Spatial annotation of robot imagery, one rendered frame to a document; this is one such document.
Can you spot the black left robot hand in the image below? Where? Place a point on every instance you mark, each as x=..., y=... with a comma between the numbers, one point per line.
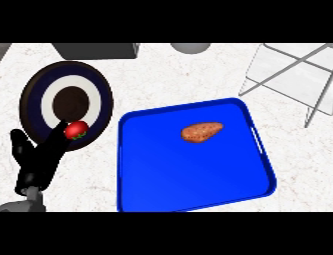
x=37, y=161

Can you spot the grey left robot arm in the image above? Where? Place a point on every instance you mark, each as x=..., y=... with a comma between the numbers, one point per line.
x=26, y=203

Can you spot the blue tray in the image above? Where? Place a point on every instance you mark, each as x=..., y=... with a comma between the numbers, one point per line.
x=189, y=159

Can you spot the red strawberry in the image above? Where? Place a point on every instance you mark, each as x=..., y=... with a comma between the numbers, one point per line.
x=76, y=130

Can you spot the round dark plate with rings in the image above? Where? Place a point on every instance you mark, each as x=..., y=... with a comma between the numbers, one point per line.
x=66, y=99

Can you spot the dark grey box appliance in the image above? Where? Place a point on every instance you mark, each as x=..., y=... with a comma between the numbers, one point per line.
x=96, y=50

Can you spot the grey round object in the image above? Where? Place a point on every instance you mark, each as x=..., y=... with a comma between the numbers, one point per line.
x=190, y=47

